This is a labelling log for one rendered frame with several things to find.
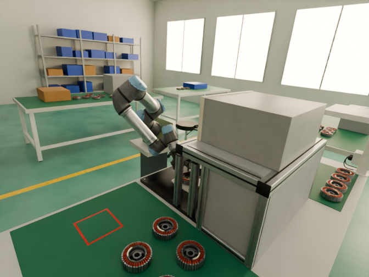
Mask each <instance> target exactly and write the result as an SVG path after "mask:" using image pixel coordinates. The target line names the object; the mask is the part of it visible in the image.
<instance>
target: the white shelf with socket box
mask: <svg viewBox="0 0 369 277"><path fill-rule="evenodd" d="M324 115H328V116H332V117H337V118H342V119H348V120H353V121H359V122H362V123H368V124H369V109H365V108H358V107H351V106H345V105H341V104H335V105H333V106H330V107H328V108H326V109H325V112H324ZM346 159H348V160H351V164H355V165H358V167H354V168H357V169H350V170H353V173H355V174H357V175H359V176H364V177H368V176H369V173H367V171H368V168H369V139H368V141H367V144H366V147H365V149H364V151H360V150H356V151H355V153H354V155H352V154H350V156H348V157H346ZM346 159H345V160H344V163H346ZM346 165H348V164H347V163H346ZM344 166H345V164H344ZM348 166H350V165H348ZM345 167H346V166H345ZM351 167H353V166H351ZM346 168H347V167H346ZM347 169H349V168H347Z"/></svg>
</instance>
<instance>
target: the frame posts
mask: <svg viewBox="0 0 369 277"><path fill-rule="evenodd" d="M183 165H184V156H182V155H180V154H178V153H176V159H175V180H174V201H173V204H174V205H175V206H176V207H178V205H181V197H182V180H183ZM199 171H200V164H198V163H196V162H194V161H192V162H191V173H190V180H189V194H188V207H187V215H189V216H190V217H192V216H193V215H195V210H196V204H197V193H198V182H199Z"/></svg>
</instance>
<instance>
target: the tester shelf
mask: <svg viewBox="0 0 369 277"><path fill-rule="evenodd" d="M326 143H327V140H325V139H322V138H318V137H317V139H316V142H315V144H314V145H313V146H312V147H310V148H309V149H308V150H307V151H305V152H304V153H303V154H301V155H300V156H299V157H298V158H296V159H295V160H293V161H292V162H291V163H290V164H288V165H287V166H286V167H284V168H283V169H282V170H281V171H279V172H277V171H275V170H272V169H270V168H267V167H265V166H263V165H260V164H258V163H255V162H252V161H250V160H247V159H245V158H242V157H240V156H237V155H235V154H233V153H230V152H227V151H225V150H222V149H220V148H217V147H215V146H212V145H210V144H208V143H205V142H203V141H199V140H197V137H195V138H192V139H189V140H185V141H182V142H179V143H176V153H178V154H180V155H182V156H184V157H186V158H188V159H190V160H192V161H194V162H196V163H198V164H200V165H202V166H204V167H206V168H208V169H210V170H212V171H214V172H216V173H218V174H220V175H222V176H224V177H226V178H228V179H230V180H232V181H234V182H236V183H238V184H240V185H242V186H244V187H246V188H248V189H250V190H252V191H254V192H256V193H258V194H260V195H262V196H264V197H266V198H269V197H270V196H271V195H273V194H274V193H275V192H276V191H277V190H278V189H279V188H280V187H281V186H283V185H284V184H285V183H286V182H287V181H288V180H289V179H290V178H291V177H292V176H294V175H295V174H296V173H297V172H298V171H299V170H300V169H301V168H302V167H304V166H305V165H306V164H307V163H308V162H309V161H311V160H312V159H313V158H314V157H315V156H316V155H317V154H318V153H320V152H321V151H322V150H323V149H324V148H325V146H326Z"/></svg>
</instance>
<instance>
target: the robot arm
mask: <svg viewBox="0 0 369 277"><path fill-rule="evenodd" d="M146 89H147V86H146V85H145V83H144V82H143V81H142V80H141V79H140V78H139V77H138V76H136V75H132V76H131V77H130V78H129V79H128V80H126V81H125V82H124V83H123V84H122V85H121V86H119V87H118V88H117V89H116V90H115V91H114V93H113V96H112V102H113V106H114V109H115V110H116V112H117V113H118V115H119V116H122V117H123V118H124V119H125V120H126V121H127V122H128V123H129V124H130V125H131V127H132V128H133V129H134V130H135V131H136V133H138V134H139V135H140V137H141V138H142V139H143V140H144V141H145V143H146V144H147V145H148V146H149V148H148V151H149V152H150V153H151V154H152V155H153V156H157V155H158V154H159V153H161V152H162V151H163V150H164V149H165V148H167V147H168V148H169V150H170V152H169V154H171V155H172V158H173V160H172V162H170V163H171V165H172V168H173V170H175V159H176V143H179V140H178V133H177V131H175V130H174V127H173V126H172V124H169V125H166V126H164V127H162V128H161V125H160V124H159V123H158V122H156V121H154V119H156V118H157V117H158V116H159V115H160V114H162V113H163V112H164V111H165V107H164V105H163V104H162V102H161V101H160V100H159V99H158V98H157V99H153V98H152V97H151V96H150V95H149V94H148V93H147V91H146ZM133 100H134V101H139V102H140V103H141V104H142V105H144V106H145V109H144V110H143V109H140V110H138V111H137V112H136V113H135V112H134V111H133V110H132V108H131V107H132V106H131V105H130V103H131V102H132V101H133ZM161 130H162V132H163V137H161V138H160V139H159V140H158V139H157V138H156V136H157V135H158V134H159V133H160V131H161ZM191 161H192V160H190V159H188V160H185V161H184V165H183V167H184V166H186V167H187V168H188V169H187V170H188V171H189V170H190V169H191Z"/></svg>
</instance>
